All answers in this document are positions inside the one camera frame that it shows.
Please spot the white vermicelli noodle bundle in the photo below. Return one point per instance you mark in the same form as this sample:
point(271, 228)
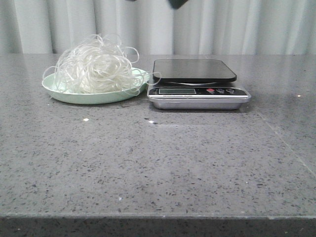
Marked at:
point(101, 64)

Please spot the light green round plate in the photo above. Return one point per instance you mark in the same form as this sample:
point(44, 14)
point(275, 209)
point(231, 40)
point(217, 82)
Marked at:
point(96, 98)

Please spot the black silver kitchen scale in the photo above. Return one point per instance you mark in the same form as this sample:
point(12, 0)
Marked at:
point(195, 84)

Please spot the white pleated curtain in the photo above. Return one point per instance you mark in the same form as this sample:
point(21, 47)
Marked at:
point(224, 27)

